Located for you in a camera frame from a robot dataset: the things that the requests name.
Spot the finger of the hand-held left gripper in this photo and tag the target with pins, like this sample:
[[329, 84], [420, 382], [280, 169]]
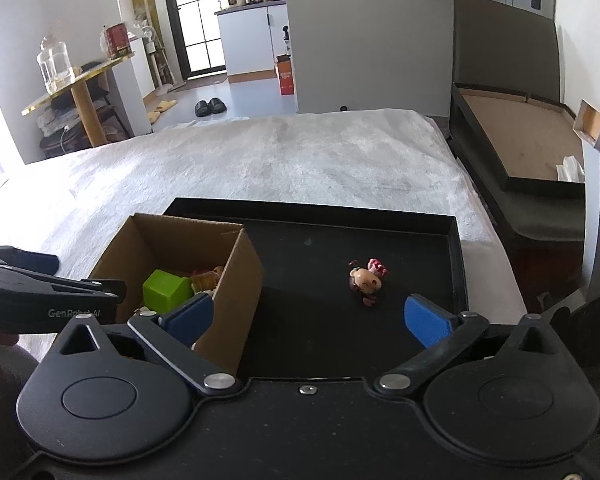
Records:
[[25, 261], [95, 290]]

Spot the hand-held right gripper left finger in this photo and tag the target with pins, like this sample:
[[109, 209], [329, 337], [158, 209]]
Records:
[[187, 322]]

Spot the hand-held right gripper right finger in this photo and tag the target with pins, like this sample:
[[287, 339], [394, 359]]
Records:
[[425, 325]]

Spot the green toy box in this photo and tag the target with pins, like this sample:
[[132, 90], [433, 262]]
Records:
[[162, 292]]

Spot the small figurine with jar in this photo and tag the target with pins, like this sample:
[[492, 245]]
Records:
[[207, 280]]

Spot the brown cardboard box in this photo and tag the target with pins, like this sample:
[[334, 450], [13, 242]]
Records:
[[240, 300]]

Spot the brown-haired doll figurine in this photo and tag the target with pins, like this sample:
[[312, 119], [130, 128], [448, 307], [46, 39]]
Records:
[[367, 280]]

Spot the black tray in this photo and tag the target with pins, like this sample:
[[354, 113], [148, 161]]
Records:
[[320, 280]]

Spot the round gold table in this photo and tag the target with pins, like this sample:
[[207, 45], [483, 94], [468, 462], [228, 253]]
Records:
[[87, 110]]

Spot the yellow slipper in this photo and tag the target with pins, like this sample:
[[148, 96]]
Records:
[[166, 106], [152, 116]]

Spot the large glass bottle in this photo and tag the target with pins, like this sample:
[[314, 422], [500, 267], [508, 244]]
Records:
[[55, 67]]

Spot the white low cabinet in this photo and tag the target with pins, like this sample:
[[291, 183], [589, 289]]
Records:
[[130, 85]]

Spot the black slipper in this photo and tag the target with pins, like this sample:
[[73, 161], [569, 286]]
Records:
[[201, 108], [216, 105]]

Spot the shallow black box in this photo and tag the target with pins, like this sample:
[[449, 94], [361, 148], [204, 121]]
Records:
[[520, 135]]

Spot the grey desk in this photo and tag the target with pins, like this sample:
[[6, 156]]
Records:
[[597, 200]]

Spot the white crumpled bag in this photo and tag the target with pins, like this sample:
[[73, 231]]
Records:
[[572, 169]]

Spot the red can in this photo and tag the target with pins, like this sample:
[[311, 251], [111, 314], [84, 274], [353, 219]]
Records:
[[118, 40]]

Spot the small white fan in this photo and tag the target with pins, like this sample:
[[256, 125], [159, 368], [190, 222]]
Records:
[[147, 35]]

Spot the small brown open box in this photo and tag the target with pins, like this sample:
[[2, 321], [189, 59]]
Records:
[[591, 122]]

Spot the orange carton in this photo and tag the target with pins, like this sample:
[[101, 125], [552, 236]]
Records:
[[285, 77]]

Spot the white kitchen cabinet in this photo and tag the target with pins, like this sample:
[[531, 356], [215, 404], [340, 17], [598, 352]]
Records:
[[247, 42]]

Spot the black framed glass door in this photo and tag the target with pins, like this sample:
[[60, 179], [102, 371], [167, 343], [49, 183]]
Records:
[[195, 15]]

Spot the dark spray bottle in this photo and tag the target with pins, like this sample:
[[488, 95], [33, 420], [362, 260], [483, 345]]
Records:
[[286, 42]]

